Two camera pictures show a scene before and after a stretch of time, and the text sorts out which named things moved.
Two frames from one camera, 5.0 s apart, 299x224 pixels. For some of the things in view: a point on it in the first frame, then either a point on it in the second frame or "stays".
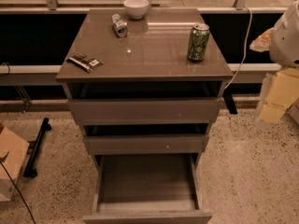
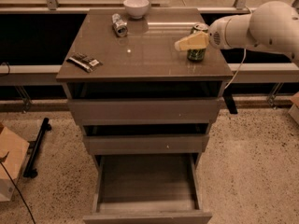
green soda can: x=198 y=42 stays
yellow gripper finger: x=283 y=92 -> x=197 y=40
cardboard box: x=15 y=148 stays
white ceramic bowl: x=136 y=7 stays
